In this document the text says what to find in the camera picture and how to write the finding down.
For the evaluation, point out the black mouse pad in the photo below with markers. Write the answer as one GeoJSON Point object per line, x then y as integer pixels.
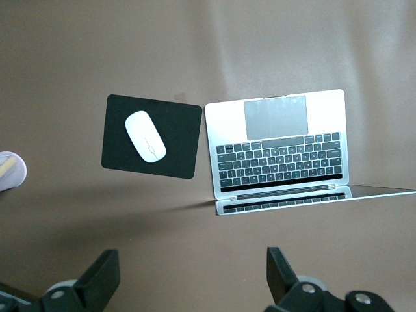
{"type": "Point", "coordinates": [182, 143]}

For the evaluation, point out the white computer mouse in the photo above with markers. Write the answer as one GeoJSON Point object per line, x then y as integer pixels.
{"type": "Point", "coordinates": [144, 135]}

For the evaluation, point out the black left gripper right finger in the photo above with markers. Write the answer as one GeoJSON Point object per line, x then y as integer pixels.
{"type": "Point", "coordinates": [282, 279]}

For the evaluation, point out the pink translucent pen cup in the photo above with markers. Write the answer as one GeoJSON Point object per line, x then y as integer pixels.
{"type": "Point", "coordinates": [18, 175]}

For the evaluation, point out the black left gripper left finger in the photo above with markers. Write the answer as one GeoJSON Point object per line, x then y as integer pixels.
{"type": "Point", "coordinates": [100, 279]}

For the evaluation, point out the yellow pencil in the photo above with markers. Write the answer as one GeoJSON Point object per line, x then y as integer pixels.
{"type": "Point", "coordinates": [6, 166]}

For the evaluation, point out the silver laptop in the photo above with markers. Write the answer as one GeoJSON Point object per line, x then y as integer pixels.
{"type": "Point", "coordinates": [227, 123]}

